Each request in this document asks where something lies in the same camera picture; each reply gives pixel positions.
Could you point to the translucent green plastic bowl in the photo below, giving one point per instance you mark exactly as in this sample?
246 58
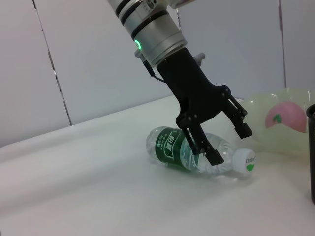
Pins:
258 127

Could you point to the black mesh pen holder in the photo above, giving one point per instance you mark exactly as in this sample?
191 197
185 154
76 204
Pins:
311 152

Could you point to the clear water bottle green label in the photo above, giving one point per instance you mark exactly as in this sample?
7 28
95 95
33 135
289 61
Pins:
169 147

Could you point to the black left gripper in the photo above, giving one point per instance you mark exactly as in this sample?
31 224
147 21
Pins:
194 93

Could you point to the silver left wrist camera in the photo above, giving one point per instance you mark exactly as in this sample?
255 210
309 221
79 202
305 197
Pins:
182 3

